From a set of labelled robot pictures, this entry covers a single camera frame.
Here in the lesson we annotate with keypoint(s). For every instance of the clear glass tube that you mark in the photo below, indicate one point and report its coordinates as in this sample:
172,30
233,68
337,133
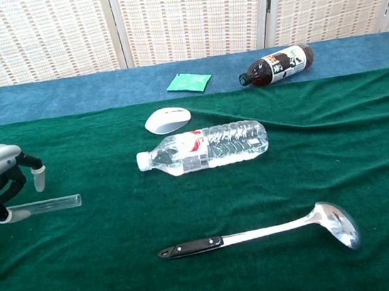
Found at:
55,204

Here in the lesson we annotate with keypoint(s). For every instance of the blue table cover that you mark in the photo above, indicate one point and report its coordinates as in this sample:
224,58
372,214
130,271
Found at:
66,94

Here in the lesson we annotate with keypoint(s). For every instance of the dark tea bottle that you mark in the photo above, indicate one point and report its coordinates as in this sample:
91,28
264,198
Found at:
277,66

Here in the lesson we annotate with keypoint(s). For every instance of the white computer mouse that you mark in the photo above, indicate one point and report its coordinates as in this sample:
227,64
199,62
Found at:
166,121

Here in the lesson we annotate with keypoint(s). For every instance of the green foil packet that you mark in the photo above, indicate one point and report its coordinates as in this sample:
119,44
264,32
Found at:
189,82

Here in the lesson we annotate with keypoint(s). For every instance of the clear plastic water bottle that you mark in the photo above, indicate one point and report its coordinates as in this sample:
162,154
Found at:
216,146

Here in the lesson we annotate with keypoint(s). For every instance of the dark green velvet cloth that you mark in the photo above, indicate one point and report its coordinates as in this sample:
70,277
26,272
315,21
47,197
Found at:
222,192

